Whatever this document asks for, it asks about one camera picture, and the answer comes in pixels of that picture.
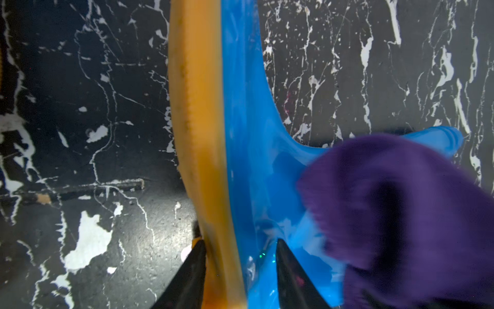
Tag purple cloth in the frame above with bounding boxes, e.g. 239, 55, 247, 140
297, 135, 493, 308

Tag blue rubber boot back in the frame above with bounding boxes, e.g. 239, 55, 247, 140
167, 0, 464, 309

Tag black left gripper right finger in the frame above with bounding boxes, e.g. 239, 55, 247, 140
275, 239, 331, 309

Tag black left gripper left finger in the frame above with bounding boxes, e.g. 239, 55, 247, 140
151, 239, 207, 309

